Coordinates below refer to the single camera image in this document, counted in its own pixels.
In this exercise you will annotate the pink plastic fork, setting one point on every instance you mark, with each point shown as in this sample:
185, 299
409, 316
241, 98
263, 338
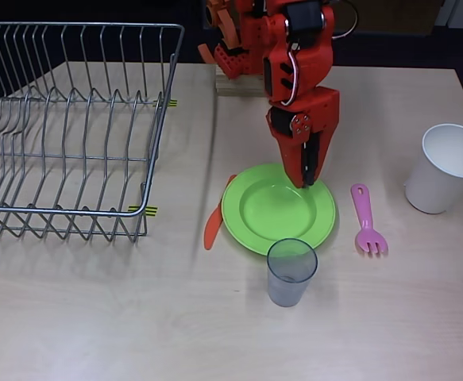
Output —
366, 218

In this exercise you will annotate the yellow black striped tape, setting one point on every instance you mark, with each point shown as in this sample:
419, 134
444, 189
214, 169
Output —
151, 211
172, 104

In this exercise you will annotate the orange SO-100 robot arm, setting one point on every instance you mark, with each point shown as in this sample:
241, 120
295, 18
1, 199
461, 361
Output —
314, 63

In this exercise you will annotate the wooden base block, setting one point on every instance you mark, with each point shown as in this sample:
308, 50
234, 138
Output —
239, 87

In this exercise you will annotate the orange plastic knife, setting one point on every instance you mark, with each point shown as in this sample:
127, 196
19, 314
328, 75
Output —
212, 230

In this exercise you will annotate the translucent grey plastic cup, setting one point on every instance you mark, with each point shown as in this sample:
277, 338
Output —
288, 291

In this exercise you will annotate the white paper cup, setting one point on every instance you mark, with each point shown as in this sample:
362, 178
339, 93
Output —
429, 190

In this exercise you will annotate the green plastic plate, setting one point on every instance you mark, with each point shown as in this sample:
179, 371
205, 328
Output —
263, 214

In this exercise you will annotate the light orange table clamp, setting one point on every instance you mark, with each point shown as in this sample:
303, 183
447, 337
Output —
227, 28

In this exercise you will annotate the orange gripper black motor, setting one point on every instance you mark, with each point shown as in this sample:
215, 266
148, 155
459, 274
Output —
322, 113

